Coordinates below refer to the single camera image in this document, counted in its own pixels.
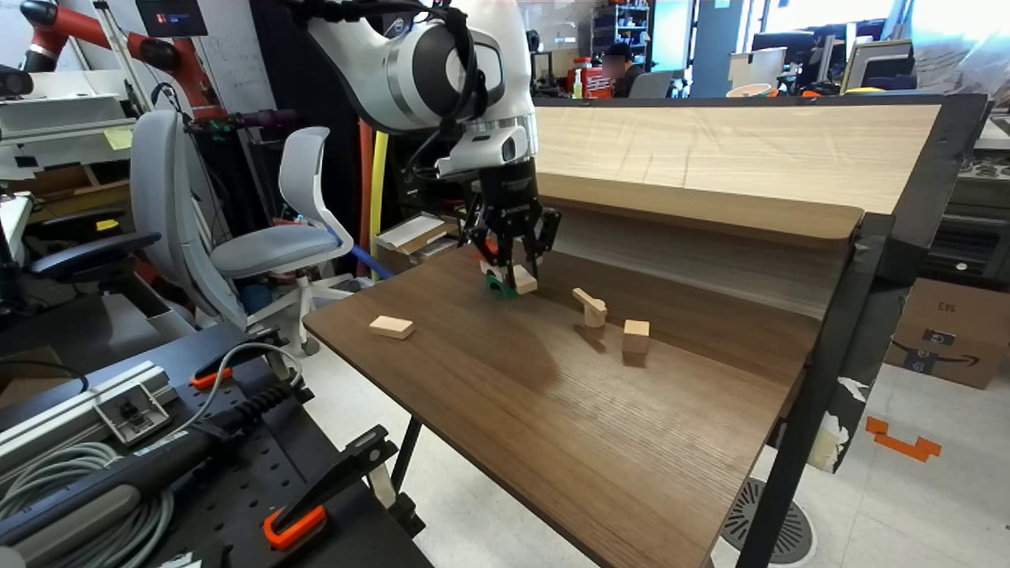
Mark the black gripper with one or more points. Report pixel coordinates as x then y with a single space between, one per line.
508 199

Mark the orange notched block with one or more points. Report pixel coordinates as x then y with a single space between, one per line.
491 246

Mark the red robot arm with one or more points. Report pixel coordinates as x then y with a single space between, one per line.
79 29

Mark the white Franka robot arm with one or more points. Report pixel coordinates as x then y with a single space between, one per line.
389 75

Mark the stack of wooden boards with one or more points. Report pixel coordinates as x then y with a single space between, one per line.
415 235

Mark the green block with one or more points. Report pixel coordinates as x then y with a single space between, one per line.
494 284

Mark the T-shaped wooden block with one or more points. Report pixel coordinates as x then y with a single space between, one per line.
590 308

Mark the yellow vertical strip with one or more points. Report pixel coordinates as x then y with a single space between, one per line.
378 190

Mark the small wooden cube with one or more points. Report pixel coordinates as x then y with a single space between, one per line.
635 336

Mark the brown wooden shelf board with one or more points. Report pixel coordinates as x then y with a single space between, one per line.
695 208

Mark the person in background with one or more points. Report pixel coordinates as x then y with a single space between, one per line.
620 59

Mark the light wooden backboard panel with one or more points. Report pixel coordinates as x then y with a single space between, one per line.
738 154

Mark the grey mesh office chair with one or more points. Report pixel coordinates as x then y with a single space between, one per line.
159 190

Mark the black perforated workbench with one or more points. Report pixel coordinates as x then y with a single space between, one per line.
241 493

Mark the round floor drain grate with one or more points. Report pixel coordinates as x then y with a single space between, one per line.
785 530

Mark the grey monitor back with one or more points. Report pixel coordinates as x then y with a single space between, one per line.
877 63

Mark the orange floor tape marker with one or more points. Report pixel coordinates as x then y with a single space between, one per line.
895 444

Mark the cardboard box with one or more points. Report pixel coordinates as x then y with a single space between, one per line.
947 325

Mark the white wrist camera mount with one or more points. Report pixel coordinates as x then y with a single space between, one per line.
491 154

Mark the grey chair white frame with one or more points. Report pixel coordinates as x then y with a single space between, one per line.
280 246

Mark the black metal table frame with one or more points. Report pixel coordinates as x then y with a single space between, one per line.
832 367

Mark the aluminium extrusion rail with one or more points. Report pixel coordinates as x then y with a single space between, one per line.
65 410

